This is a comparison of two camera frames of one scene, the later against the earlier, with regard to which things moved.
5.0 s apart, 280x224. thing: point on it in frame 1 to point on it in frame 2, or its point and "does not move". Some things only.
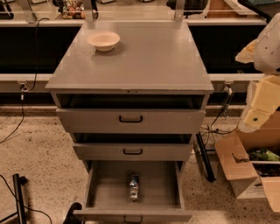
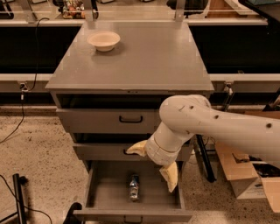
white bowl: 103,41 does not move
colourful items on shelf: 73,10 does not move
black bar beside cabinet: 207,164 does not move
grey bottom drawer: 107,199 does not move
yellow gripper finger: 247,54 to 138,149
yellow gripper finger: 265,101 to 170,174
